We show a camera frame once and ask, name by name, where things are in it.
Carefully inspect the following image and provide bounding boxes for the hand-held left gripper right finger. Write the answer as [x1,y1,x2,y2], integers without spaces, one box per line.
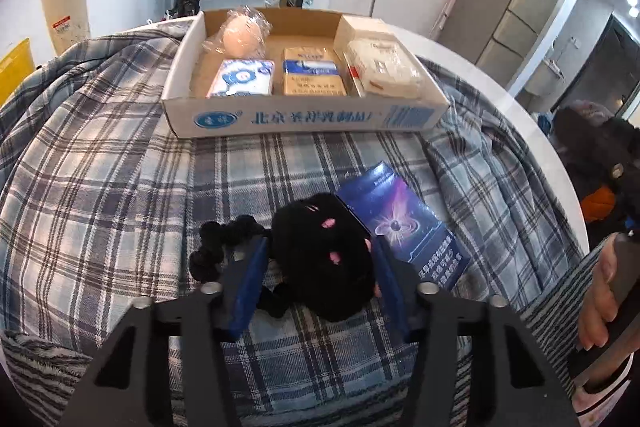
[372,234,581,427]

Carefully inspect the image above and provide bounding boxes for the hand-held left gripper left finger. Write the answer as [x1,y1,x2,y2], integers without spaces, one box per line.
[65,234,271,427]

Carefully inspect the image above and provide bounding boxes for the black plush toy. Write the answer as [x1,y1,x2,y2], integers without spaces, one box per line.
[189,192,378,323]

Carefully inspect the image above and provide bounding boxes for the shallow cardboard box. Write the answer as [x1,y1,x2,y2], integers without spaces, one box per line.
[161,8,450,138]

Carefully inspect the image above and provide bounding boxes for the pink makeup sponge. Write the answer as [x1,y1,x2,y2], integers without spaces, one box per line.
[202,7,272,58]

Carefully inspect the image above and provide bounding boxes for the person's right hand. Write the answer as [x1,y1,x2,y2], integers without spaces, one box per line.
[575,232,621,353]

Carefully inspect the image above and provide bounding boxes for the dark blue galaxy box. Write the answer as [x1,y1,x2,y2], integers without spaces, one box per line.
[335,161,472,295]

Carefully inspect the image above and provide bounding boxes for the orange cloth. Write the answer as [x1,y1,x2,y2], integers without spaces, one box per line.
[580,186,616,223]

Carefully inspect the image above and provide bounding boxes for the dark clothing pile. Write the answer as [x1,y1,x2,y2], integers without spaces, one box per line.
[552,104,640,233]

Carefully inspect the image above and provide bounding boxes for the plaid blanket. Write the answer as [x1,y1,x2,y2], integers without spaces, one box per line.
[0,24,601,427]

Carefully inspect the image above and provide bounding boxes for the blue and white packet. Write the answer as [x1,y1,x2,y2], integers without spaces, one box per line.
[206,58,276,98]

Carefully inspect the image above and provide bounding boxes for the gold box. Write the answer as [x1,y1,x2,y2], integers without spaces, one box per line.
[282,47,347,96]

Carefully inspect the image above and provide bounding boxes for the white wash basin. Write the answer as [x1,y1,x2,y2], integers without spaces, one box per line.
[525,52,571,108]

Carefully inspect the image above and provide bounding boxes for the cotton pads packet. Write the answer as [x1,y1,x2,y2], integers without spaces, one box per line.
[342,39,426,96]

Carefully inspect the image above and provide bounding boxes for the pink stick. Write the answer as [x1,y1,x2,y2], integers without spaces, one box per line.
[430,0,458,38]

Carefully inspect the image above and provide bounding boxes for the yellow plastic basket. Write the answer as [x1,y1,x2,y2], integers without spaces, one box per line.
[0,38,36,105]

